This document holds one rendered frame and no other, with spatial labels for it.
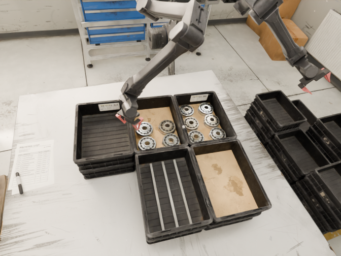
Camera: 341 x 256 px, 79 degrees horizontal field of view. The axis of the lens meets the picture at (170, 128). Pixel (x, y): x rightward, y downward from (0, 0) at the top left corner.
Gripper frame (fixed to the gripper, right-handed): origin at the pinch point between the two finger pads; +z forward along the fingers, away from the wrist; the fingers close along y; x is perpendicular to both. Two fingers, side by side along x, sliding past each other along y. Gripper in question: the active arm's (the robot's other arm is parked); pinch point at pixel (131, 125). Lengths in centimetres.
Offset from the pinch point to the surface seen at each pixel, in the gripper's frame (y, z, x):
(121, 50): -176, 65, 151
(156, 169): 20.7, 17.8, -6.1
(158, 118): -0.4, 13.3, 23.5
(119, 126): -15.0, 11.5, 2.6
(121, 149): -2.7, 13.9, -8.6
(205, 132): 29.6, 18.1, 33.7
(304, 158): 97, 74, 102
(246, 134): 49, 34, 62
